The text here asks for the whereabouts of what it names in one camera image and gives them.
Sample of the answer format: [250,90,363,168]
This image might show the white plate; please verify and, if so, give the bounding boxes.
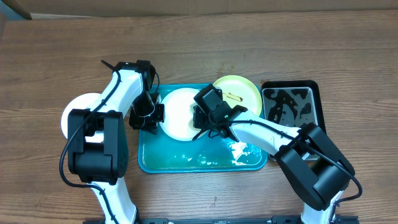
[160,88,200,141]
[60,93,104,143]

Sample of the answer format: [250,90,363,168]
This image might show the yellow green sponge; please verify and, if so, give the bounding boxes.
[188,106,195,129]

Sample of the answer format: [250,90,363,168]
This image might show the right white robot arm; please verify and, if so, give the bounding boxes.
[193,106,355,223]

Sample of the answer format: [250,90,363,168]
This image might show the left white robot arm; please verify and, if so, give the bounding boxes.
[59,60,164,223]

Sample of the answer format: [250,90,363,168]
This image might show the teal plastic tray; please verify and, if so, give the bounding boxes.
[138,83,269,174]

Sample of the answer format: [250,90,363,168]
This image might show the black water tray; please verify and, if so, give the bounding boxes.
[260,80,327,161]

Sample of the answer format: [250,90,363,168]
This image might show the yellow-green rimmed plate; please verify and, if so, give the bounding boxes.
[213,75,262,116]

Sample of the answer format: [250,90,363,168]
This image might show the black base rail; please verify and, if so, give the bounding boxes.
[82,215,360,224]

